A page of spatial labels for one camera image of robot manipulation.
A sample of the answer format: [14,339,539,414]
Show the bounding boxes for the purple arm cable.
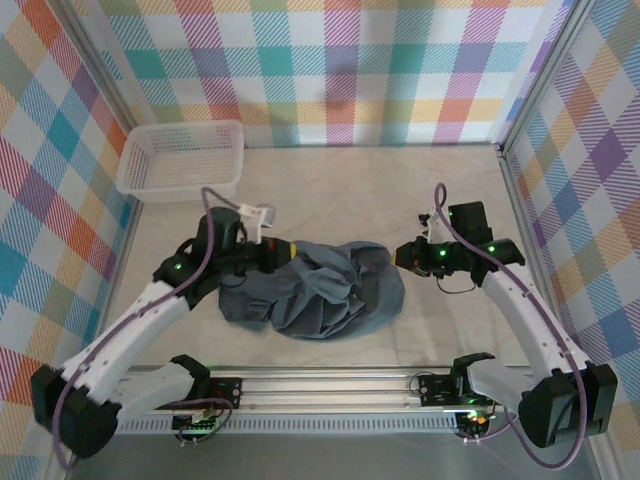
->
[52,185,246,471]
[433,182,589,471]

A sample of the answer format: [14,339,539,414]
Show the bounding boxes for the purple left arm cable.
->
[52,185,246,471]

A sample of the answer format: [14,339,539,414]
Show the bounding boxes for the aluminium frame post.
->
[497,0,604,154]
[47,0,141,136]

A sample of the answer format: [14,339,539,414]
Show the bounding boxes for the white perforated plastic basket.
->
[115,119,246,204]

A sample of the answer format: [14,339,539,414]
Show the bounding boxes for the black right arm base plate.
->
[417,372,504,407]

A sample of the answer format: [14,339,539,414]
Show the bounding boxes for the grey metal shelf plate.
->
[64,433,601,480]

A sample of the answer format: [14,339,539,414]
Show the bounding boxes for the aluminium corner strut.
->
[44,449,81,480]
[587,434,619,480]

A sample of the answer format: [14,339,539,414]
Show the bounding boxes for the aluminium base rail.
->
[117,366,524,416]

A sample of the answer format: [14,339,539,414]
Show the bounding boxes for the thin black right gripper cable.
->
[436,276,480,297]

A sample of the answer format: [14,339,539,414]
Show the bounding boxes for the slotted grey cable duct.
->
[117,417,460,436]

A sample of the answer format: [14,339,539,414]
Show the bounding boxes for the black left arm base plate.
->
[205,375,243,412]

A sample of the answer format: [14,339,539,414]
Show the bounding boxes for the grey t-shirt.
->
[217,239,406,342]

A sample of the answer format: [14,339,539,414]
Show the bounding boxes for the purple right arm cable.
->
[433,182,589,471]

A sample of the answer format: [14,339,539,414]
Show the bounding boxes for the aluminium side rail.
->
[87,197,146,376]
[499,144,574,371]

